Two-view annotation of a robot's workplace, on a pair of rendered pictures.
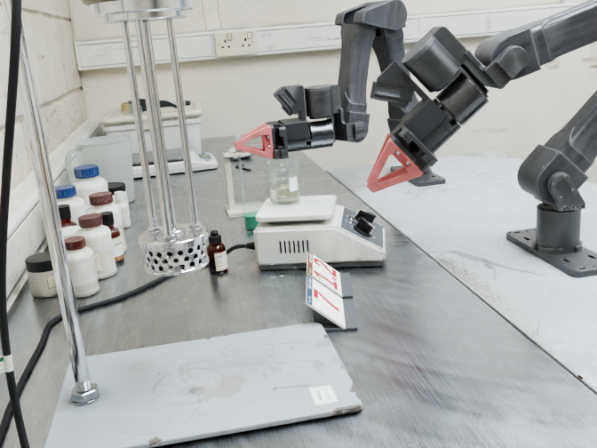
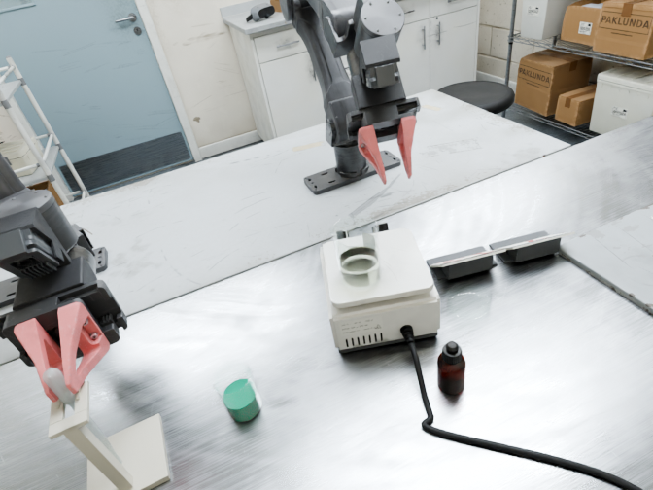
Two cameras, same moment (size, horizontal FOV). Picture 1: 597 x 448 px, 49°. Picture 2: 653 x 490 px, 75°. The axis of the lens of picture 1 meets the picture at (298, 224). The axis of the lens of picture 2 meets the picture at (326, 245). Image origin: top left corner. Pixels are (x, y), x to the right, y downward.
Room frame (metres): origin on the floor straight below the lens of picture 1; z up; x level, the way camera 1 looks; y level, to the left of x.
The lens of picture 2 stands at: (1.12, 0.39, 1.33)
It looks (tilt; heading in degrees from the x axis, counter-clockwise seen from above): 37 degrees down; 263
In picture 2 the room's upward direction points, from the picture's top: 11 degrees counter-clockwise
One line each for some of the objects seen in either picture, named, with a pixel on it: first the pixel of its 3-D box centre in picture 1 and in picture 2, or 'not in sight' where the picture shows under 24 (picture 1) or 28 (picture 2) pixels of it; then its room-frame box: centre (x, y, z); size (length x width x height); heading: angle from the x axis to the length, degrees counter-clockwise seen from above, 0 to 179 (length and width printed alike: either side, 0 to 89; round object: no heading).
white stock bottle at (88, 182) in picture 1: (91, 198); not in sight; (1.29, 0.41, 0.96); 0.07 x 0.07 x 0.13
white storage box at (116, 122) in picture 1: (156, 131); not in sight; (2.20, 0.45, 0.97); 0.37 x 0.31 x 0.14; 8
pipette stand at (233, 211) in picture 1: (242, 180); (100, 433); (1.34, 0.11, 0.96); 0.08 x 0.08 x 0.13; 11
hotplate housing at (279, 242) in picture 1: (315, 233); (372, 277); (1.02, -0.03, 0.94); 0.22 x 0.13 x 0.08; 82
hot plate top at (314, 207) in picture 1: (298, 207); (373, 264); (1.02, 0.00, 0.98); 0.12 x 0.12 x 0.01; 82
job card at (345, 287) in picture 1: (329, 274); (463, 256); (0.88, -0.04, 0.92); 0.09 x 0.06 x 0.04; 177
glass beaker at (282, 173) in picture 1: (282, 180); (357, 254); (1.04, 0.02, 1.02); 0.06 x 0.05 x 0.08; 67
